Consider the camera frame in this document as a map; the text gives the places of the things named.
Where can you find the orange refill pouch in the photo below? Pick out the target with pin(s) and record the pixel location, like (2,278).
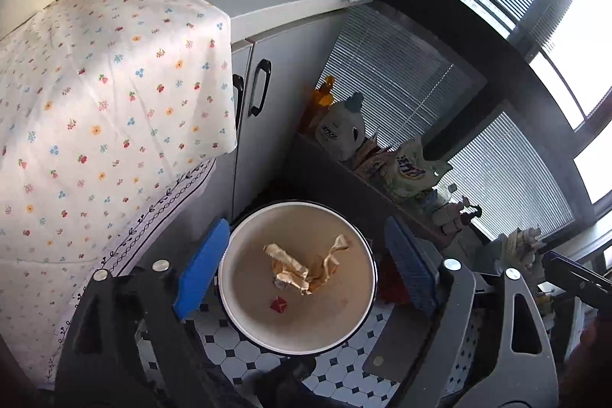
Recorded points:
(373,159)

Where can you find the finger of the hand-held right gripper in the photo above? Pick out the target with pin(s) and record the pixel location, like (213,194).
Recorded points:
(581,281)

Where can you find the green white refill pouch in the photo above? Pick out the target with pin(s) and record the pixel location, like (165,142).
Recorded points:
(411,171)

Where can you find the red object on floor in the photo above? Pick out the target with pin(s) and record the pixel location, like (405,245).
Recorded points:
(389,286)

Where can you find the round beige waste bin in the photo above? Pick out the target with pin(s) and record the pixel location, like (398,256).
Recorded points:
(248,317)

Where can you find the white kitchen cabinet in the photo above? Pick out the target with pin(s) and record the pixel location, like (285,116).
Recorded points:
(296,54)

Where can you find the white cloth with black border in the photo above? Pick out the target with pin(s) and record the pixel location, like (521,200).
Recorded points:
(158,217)

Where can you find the crumpled tan paper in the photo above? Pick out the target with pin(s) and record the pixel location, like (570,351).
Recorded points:
(291,267)

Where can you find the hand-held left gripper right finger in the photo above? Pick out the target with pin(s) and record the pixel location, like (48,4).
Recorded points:
(411,269)

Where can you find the black window frame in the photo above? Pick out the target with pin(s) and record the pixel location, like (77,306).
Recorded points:
(502,68)

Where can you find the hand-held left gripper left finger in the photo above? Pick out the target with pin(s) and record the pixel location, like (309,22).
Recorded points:
(201,269)

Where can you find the small red wrapper piece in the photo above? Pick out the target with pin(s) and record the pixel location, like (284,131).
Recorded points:
(278,304)

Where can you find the white plastic bottle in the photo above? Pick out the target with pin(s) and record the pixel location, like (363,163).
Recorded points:
(444,202)

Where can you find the person's right hand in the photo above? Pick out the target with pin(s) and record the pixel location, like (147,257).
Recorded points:
(597,341)

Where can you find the orange bottle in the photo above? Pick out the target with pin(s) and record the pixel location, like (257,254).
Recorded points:
(322,99)

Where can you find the pale plastic pouch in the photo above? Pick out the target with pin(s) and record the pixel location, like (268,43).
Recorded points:
(519,248)

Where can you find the grey-brown flat board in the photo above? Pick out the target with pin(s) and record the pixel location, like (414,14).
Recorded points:
(397,350)

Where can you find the white washing machine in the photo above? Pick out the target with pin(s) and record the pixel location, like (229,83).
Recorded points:
(222,188)

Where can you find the floral white tablecloth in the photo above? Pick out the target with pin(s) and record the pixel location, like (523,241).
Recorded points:
(95,102)

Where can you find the white detergent jug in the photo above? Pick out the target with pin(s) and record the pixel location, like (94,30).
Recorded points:
(337,131)

